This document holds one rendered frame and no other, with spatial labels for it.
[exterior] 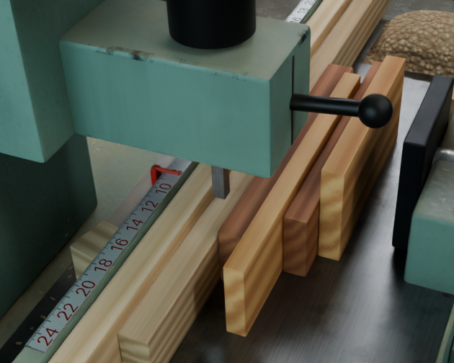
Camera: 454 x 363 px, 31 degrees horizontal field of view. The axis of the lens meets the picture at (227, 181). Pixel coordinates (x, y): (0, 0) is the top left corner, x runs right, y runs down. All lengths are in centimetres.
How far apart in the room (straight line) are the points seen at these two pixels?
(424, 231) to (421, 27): 31
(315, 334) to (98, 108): 20
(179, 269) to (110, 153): 36
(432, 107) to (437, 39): 23
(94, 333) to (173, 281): 7
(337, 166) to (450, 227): 8
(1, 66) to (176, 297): 17
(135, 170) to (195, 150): 35
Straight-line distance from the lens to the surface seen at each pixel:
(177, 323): 52
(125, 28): 51
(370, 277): 58
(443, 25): 81
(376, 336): 54
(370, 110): 47
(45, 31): 50
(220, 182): 55
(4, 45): 49
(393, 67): 65
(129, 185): 82
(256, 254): 51
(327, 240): 58
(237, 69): 46
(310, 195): 56
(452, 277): 56
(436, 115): 57
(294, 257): 56
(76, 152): 74
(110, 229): 71
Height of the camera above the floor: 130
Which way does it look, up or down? 38 degrees down
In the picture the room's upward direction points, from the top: 3 degrees counter-clockwise
